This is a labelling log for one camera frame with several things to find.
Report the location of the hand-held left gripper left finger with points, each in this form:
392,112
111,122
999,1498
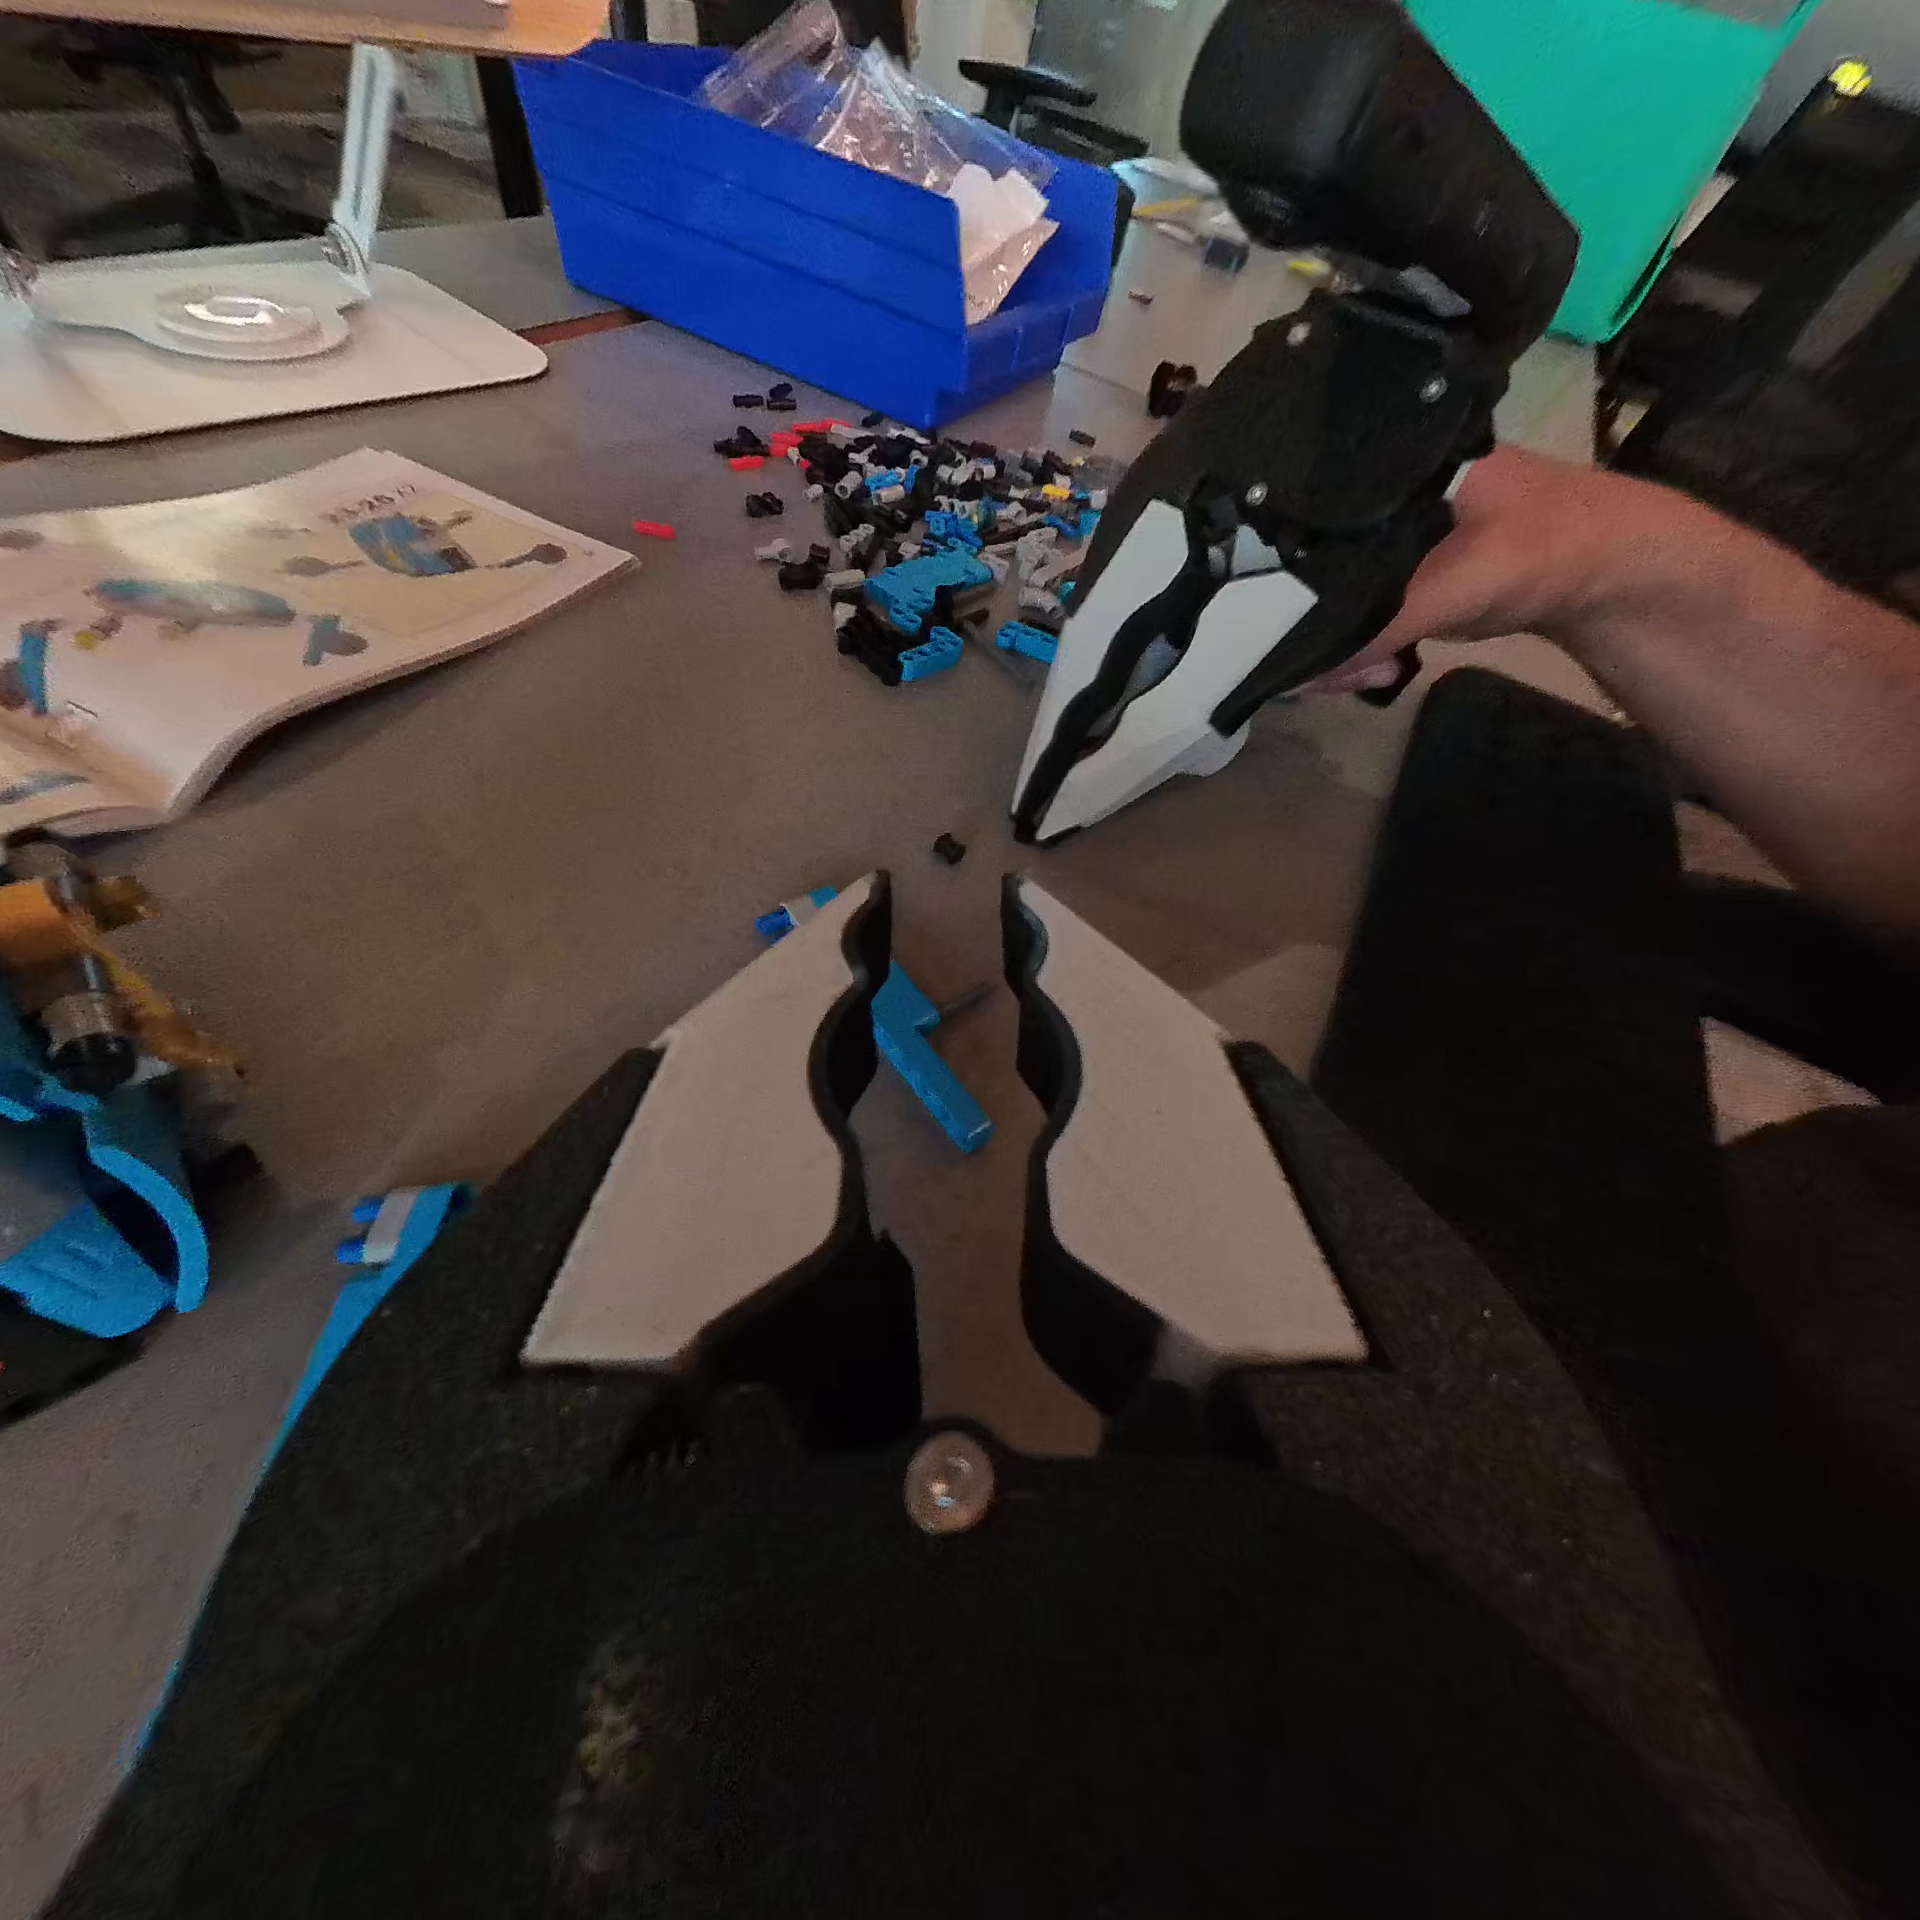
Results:
689,1186

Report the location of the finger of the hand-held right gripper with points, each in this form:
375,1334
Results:
1116,597
1200,660

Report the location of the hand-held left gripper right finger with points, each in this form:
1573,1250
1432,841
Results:
1200,1186

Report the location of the pile of small building bricks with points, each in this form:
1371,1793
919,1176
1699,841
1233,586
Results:
900,583

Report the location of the long blue perforated beam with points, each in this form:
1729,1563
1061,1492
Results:
935,1077

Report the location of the black axle rod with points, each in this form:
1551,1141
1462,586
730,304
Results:
967,1005

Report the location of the short blue beam with pins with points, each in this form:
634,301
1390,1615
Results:
406,1292

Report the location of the person's right forearm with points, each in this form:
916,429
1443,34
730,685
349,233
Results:
1771,704

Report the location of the grey desk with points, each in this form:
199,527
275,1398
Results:
522,899

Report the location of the person's right hand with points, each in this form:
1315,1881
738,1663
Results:
1501,556

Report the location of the small black wheel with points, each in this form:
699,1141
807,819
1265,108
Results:
1173,389

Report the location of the black perforated chair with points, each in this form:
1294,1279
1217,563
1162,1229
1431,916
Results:
1517,976

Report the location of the teal plastic panel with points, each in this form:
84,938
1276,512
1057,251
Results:
1649,118

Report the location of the black mesh office chair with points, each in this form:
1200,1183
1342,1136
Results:
1771,301

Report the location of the black swivel chair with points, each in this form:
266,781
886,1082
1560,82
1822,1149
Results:
1035,90

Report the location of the blue plastic bin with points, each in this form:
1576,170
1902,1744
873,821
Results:
751,239

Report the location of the clear plastic bags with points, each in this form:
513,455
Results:
868,103

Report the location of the blue brick-built toy model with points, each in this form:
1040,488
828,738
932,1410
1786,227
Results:
118,1275

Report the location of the person's brown clothing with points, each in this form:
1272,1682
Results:
1827,1275

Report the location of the instruction booklet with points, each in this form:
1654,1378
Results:
226,630

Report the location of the white stand base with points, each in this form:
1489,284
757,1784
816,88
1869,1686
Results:
435,354

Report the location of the light wooden board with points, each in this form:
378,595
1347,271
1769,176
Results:
298,27

